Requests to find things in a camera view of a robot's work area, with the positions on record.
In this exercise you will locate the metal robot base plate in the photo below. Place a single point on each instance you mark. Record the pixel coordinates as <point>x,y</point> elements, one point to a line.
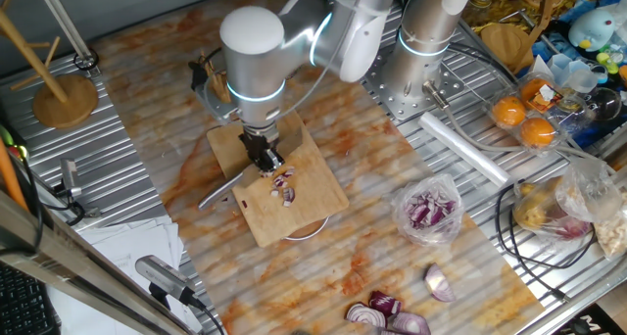
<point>374,87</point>

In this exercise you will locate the dark purple onion wedge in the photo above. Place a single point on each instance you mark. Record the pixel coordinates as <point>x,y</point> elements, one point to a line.
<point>384,303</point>

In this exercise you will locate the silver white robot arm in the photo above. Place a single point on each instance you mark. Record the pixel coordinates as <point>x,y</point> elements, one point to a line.
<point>255,56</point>

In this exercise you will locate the clear plastic orange container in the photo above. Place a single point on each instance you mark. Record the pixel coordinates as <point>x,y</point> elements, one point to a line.
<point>558,124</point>

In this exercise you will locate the white stand pole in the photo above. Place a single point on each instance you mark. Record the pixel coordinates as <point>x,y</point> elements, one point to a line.
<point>61,19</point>

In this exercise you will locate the orange stick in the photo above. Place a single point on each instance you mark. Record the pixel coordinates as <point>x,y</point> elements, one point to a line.
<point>9,173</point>

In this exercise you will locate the steel cleaver knife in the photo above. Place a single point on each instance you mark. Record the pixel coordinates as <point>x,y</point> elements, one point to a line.
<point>220,190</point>

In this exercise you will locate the black box with letters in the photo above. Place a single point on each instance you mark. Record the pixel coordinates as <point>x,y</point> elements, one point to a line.
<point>588,325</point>

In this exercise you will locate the clear bag of garlic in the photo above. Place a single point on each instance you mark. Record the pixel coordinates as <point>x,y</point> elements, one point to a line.
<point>612,237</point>

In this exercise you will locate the dark glass bowl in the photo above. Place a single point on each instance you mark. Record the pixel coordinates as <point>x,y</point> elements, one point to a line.
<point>605,104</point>

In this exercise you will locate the clear plastic cups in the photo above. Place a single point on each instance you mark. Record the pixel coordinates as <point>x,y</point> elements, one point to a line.
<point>570,75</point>

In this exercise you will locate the blue plush toy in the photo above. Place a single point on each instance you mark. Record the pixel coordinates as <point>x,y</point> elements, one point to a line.
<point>593,29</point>

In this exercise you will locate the large red onion chunk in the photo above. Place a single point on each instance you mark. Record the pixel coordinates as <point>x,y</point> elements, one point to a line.
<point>267,174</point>

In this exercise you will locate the bag of chopped onion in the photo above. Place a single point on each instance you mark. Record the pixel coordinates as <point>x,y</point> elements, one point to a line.
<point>428,210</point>

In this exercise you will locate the green yellow small toys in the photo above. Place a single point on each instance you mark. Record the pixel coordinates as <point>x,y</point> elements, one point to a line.
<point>607,62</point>

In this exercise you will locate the orange marble pattern mat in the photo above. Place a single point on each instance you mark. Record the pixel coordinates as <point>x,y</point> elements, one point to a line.
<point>343,256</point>

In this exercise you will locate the grey camera on clamp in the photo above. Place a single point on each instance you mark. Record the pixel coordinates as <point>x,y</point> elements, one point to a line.
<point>70,173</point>

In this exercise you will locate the chopped red onion slice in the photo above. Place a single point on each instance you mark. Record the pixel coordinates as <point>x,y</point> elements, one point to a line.
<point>289,171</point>
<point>280,181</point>
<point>274,193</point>

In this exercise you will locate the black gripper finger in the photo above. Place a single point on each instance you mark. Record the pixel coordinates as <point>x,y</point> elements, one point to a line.
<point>252,156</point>
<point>275,159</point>

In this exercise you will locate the black keyboard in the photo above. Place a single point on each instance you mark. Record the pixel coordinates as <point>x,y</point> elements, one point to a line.
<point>24,305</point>

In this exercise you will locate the ringed red onion half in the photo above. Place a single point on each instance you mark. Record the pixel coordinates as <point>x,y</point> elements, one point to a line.
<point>365,315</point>

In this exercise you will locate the wooden cutting board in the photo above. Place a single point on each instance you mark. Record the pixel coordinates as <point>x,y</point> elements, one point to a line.
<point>303,203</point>

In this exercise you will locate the pale red onion wedge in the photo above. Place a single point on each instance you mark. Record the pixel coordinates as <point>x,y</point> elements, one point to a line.
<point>439,283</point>

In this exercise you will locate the stack of white papers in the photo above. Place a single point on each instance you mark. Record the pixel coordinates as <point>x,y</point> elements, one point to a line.
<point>142,242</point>

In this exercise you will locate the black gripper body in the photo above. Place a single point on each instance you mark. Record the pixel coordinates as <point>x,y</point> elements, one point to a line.
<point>257,143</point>

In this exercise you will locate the white plastic film roll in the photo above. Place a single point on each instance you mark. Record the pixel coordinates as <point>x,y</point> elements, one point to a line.
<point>465,149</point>

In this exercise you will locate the wooden peg knife rack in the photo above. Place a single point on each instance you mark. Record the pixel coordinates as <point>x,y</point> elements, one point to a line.
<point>221,90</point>

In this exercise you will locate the metal frame beam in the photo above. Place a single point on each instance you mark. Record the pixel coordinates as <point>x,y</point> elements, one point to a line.
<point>73,271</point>

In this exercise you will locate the wooden mug tree stand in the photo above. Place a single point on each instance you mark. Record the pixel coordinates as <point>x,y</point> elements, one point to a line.
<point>66,102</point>

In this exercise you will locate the small red onion piece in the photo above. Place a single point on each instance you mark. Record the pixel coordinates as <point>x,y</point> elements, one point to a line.
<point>289,195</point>

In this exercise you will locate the plastic bag of potatoes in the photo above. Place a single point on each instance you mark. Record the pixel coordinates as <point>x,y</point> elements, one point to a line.
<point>534,212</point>

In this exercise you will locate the orange fruit with label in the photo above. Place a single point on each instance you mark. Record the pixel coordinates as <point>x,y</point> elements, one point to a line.
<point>531,89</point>

